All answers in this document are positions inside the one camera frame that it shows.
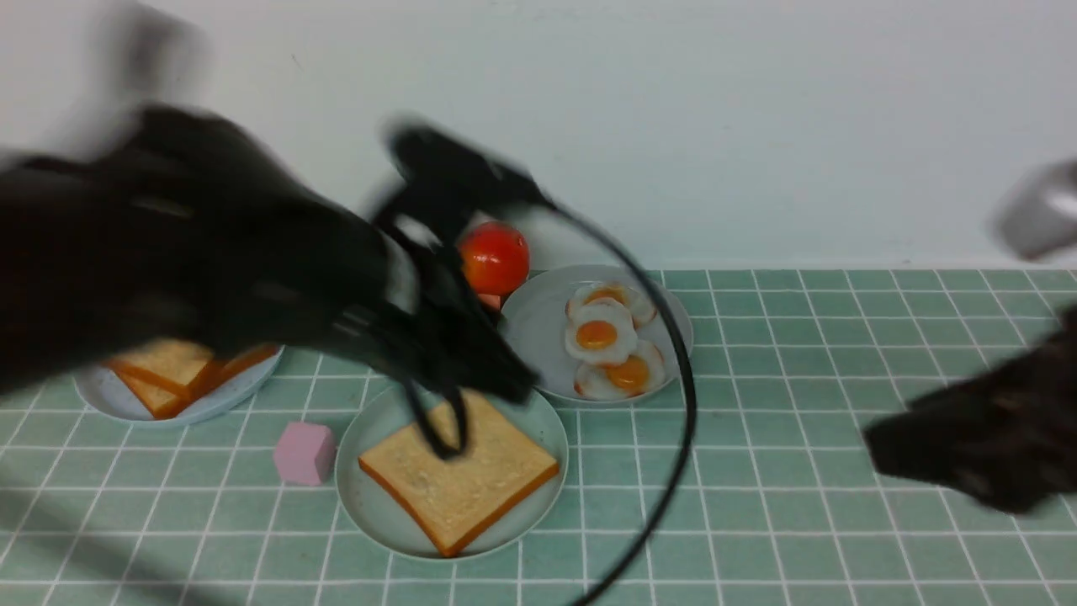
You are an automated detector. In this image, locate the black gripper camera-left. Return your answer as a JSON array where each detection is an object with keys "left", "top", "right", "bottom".
[{"left": 358, "top": 126, "right": 549, "bottom": 461}]

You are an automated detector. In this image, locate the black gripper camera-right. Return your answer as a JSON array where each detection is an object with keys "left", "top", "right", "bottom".
[{"left": 862, "top": 307, "right": 1076, "bottom": 515}]

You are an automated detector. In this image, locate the fried egg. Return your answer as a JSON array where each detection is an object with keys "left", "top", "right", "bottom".
[
  {"left": 565, "top": 281, "right": 658, "bottom": 327},
  {"left": 563, "top": 298, "right": 639, "bottom": 367},
  {"left": 574, "top": 340, "right": 668, "bottom": 401}
]

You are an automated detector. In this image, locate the green empty plate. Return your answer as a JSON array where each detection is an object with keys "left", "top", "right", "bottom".
[{"left": 336, "top": 383, "right": 570, "bottom": 562}]

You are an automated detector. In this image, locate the salmon cube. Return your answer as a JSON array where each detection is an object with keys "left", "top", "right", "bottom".
[{"left": 476, "top": 293, "right": 503, "bottom": 313}]

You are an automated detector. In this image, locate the pink cube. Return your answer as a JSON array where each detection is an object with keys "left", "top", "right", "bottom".
[{"left": 272, "top": 422, "right": 337, "bottom": 487}]

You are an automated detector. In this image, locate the red tomato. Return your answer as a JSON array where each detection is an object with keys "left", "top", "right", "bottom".
[{"left": 458, "top": 221, "right": 530, "bottom": 298}]

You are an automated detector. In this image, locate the grey egg plate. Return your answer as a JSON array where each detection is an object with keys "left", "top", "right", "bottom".
[{"left": 501, "top": 264, "right": 696, "bottom": 407}]

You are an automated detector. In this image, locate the light blue bread plate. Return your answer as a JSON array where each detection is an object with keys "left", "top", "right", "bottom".
[{"left": 73, "top": 348, "right": 284, "bottom": 429}]

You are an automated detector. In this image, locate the black robot arm camera-right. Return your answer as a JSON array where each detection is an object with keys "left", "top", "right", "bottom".
[{"left": 992, "top": 158, "right": 1076, "bottom": 263}]

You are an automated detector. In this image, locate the black cable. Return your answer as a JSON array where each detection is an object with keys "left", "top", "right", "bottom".
[{"left": 539, "top": 198, "right": 699, "bottom": 606}]

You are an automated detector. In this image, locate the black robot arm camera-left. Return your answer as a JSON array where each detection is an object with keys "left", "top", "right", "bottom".
[{"left": 0, "top": 0, "right": 396, "bottom": 396}]

